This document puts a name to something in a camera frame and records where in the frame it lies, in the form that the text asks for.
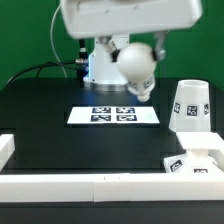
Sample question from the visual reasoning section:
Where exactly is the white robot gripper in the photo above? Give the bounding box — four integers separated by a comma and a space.
60, 0, 202, 62

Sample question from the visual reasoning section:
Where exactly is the white lamp bulb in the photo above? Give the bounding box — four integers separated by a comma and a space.
117, 42, 157, 102

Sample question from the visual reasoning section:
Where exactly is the white lamp shade cone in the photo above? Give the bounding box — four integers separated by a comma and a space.
169, 79, 211, 132

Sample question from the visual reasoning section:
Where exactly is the white lamp base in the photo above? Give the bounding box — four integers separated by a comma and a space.
163, 132, 224, 175

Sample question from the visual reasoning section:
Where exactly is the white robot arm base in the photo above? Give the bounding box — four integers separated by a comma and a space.
83, 34, 129, 91

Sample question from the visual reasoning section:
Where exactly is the white marker sheet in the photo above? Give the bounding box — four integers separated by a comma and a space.
67, 106, 159, 124

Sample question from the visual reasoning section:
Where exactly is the grey cable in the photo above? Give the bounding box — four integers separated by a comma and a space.
49, 4, 69, 79

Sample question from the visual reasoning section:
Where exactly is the black cable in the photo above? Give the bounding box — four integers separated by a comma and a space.
5, 61, 89, 87

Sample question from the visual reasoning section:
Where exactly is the white front rail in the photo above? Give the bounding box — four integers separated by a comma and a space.
0, 174, 224, 202

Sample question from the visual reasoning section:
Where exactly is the white rail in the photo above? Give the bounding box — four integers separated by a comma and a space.
0, 174, 224, 202
0, 134, 15, 171

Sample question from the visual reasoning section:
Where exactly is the white left rail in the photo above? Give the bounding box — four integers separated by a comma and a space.
0, 134, 15, 171

